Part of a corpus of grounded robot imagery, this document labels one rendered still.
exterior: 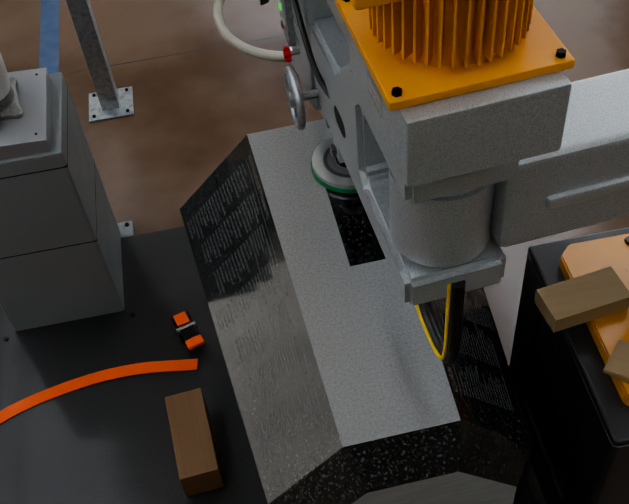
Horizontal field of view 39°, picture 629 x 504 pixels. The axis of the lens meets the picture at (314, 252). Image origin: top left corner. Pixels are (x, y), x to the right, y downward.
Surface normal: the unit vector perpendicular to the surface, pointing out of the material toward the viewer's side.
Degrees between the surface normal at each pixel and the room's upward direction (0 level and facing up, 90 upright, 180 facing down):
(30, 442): 0
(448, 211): 90
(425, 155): 90
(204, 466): 0
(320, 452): 45
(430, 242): 90
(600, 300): 0
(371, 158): 90
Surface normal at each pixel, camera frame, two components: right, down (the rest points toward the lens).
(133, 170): -0.07, -0.65
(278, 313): -0.74, -0.30
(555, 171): 0.26, 0.72
